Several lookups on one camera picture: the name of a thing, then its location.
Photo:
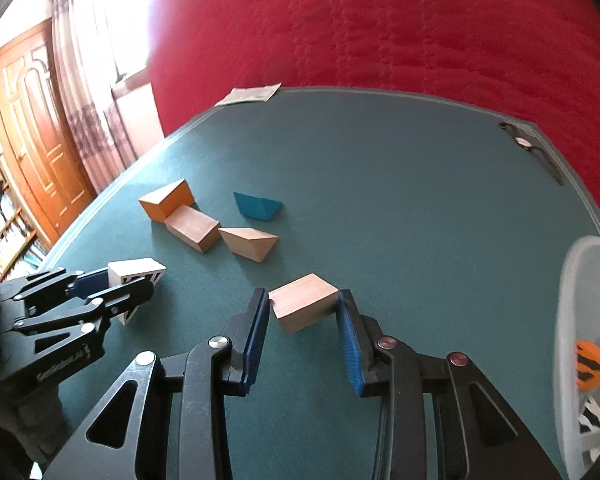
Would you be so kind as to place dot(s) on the bookshelf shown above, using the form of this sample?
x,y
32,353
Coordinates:
x,y
15,230

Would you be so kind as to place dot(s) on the sheet of paper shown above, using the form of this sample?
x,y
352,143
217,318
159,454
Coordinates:
x,y
247,94

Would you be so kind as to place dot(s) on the orange black-striped wooden wedge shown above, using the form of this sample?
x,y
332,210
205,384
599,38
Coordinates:
x,y
162,202
597,365

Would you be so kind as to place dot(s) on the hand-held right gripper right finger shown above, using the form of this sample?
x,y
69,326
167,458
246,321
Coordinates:
x,y
350,350

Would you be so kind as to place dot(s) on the red quilted blanket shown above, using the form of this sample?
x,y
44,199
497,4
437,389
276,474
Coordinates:
x,y
380,25

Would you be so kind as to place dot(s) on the translucent white plastic basket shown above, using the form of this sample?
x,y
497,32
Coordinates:
x,y
575,285

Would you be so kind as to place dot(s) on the patterned curtain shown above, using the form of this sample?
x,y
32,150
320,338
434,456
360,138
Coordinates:
x,y
90,110

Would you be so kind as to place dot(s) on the window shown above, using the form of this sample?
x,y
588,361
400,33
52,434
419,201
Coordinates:
x,y
125,20

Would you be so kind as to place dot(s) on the wooden door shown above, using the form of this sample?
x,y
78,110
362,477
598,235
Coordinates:
x,y
35,125

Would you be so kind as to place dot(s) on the green table cover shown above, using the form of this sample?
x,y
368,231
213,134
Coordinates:
x,y
405,210

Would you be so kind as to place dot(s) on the eyeglasses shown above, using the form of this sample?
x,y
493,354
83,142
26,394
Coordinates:
x,y
522,143

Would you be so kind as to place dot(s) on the person's left hand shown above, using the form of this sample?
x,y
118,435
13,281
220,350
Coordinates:
x,y
20,410

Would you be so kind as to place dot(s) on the plain wooden wedge block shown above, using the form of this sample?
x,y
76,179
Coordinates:
x,y
302,302
247,242

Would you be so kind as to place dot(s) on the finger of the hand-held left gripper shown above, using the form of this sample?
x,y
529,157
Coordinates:
x,y
125,295
90,282

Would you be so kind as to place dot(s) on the brown rectangular block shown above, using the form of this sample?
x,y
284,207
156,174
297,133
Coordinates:
x,y
190,227

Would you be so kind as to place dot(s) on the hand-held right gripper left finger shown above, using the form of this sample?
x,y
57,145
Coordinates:
x,y
255,345

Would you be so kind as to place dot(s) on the blue wooden wedge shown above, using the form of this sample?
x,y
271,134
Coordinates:
x,y
257,206

